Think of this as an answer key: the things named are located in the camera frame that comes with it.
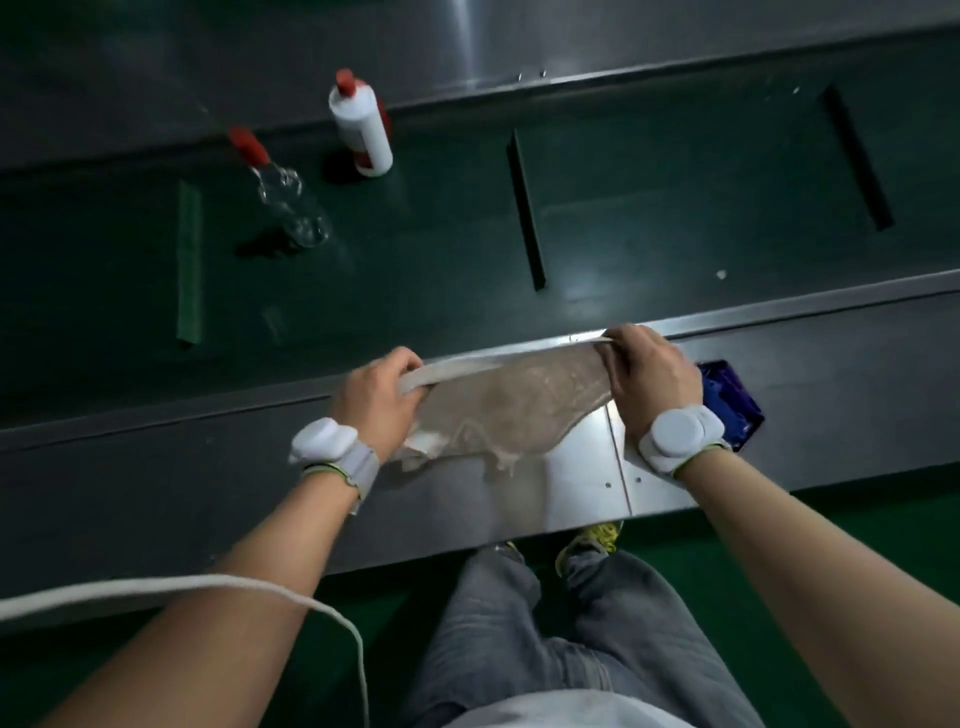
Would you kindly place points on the person's left hand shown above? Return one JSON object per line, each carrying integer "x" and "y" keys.
{"x": 371, "y": 405}

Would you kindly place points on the person's right hand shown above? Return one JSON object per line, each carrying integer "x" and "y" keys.
{"x": 660, "y": 382}

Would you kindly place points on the person's left fingers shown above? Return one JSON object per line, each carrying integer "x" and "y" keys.
{"x": 405, "y": 360}

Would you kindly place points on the person's right fingers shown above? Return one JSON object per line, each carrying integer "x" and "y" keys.
{"x": 619, "y": 349}

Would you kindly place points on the beige cleaning cloth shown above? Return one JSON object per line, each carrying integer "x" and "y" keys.
{"x": 510, "y": 405}

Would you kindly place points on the person's left forearm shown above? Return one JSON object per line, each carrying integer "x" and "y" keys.
{"x": 225, "y": 600}

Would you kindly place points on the person's right forearm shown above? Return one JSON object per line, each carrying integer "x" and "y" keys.
{"x": 825, "y": 585}

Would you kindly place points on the white right wrist tracker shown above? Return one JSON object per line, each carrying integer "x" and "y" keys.
{"x": 682, "y": 439}

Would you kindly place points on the white wrist tracker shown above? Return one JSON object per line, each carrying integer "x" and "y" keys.
{"x": 682, "y": 439}
{"x": 330, "y": 446}

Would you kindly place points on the white left wrist tracker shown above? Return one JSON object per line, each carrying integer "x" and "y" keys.
{"x": 330, "y": 446}

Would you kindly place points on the blue plastic box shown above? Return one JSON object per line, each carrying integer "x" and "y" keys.
{"x": 731, "y": 401}

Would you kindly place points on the black belt cleat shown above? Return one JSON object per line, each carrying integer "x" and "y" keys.
{"x": 859, "y": 157}
{"x": 526, "y": 214}

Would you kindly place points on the green conveyor belt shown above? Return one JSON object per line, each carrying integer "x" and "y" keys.
{"x": 675, "y": 195}

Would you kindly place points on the yellow shoe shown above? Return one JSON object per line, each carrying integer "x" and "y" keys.
{"x": 592, "y": 538}
{"x": 510, "y": 550}

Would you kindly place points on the clear glass bottle red cap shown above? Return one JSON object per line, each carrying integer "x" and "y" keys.
{"x": 289, "y": 195}

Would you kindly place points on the green belt cleat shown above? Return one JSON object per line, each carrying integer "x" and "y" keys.
{"x": 190, "y": 262}

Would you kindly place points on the white bottle with red cap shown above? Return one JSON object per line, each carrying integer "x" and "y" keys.
{"x": 361, "y": 124}

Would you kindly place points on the grey trousers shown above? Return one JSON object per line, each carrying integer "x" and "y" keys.
{"x": 600, "y": 637}

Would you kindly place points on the metal conveyor back panel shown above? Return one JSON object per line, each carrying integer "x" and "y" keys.
{"x": 225, "y": 60}

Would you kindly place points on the white shirt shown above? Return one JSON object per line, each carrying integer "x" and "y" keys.
{"x": 570, "y": 711}

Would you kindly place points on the wide metal conveyor side rail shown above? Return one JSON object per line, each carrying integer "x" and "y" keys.
{"x": 825, "y": 390}

